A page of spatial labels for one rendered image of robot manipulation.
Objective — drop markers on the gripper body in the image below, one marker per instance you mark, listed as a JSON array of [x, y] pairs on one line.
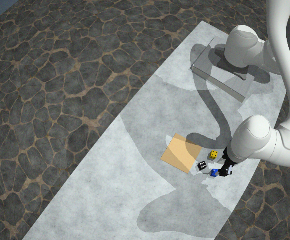
[[230, 162]]

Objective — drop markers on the yellow die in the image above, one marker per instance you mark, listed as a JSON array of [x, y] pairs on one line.
[[213, 154]]

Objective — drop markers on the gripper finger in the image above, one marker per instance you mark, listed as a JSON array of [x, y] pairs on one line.
[[222, 159], [225, 170]]

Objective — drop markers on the black die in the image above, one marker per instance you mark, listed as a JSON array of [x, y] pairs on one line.
[[201, 165]]

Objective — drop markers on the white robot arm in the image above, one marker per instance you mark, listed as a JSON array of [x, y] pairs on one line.
[[254, 138]]

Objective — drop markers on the tan mat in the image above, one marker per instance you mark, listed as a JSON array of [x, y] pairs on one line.
[[181, 153]]

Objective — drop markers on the blue die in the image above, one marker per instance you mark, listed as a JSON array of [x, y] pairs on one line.
[[213, 171]]

